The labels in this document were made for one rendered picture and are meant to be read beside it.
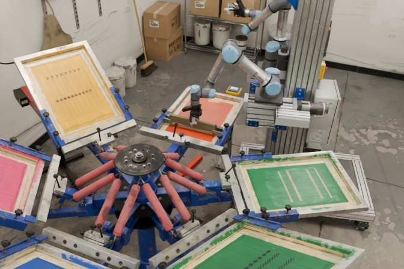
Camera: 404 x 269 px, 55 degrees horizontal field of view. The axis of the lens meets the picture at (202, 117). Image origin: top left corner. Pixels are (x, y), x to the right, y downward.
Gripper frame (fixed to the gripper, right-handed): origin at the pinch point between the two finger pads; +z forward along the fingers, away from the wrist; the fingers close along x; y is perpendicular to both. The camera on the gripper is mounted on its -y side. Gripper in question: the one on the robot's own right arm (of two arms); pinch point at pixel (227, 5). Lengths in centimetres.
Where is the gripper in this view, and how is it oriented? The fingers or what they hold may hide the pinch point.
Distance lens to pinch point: 382.3
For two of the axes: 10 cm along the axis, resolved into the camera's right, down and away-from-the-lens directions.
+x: 5.7, -5.6, 6.0
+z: -8.2, -3.4, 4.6
